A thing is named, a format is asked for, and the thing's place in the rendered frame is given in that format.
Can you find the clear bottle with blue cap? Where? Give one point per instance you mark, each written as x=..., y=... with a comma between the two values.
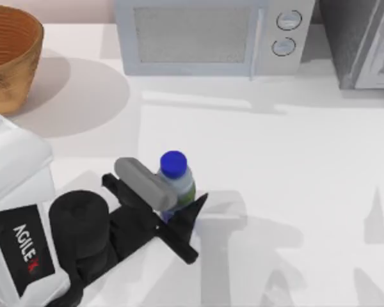
x=176, y=174

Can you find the pale microwave oven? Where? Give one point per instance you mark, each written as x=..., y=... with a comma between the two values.
x=192, y=35

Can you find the round microwave knob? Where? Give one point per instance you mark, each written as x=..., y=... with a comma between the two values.
x=289, y=19
x=284, y=47

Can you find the brown woven basket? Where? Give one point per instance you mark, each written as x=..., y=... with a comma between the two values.
x=9, y=60

